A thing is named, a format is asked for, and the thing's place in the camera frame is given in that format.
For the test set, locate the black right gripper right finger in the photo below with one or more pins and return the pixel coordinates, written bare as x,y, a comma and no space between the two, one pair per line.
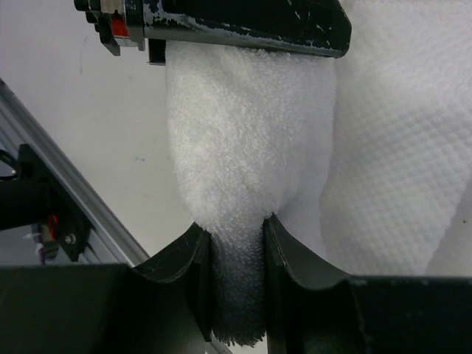
307,298

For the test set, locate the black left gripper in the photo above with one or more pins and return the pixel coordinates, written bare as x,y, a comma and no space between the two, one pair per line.
121,24

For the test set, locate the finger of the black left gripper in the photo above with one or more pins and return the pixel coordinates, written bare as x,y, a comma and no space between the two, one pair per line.
317,28

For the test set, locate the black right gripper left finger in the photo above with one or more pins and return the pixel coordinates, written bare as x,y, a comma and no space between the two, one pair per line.
187,260

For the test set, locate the white towel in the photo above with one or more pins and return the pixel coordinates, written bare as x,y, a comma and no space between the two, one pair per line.
364,159

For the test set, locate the aluminium mounting rail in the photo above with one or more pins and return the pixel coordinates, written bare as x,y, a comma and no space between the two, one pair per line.
109,243

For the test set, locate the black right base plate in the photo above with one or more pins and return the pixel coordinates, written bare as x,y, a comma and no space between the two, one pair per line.
67,223

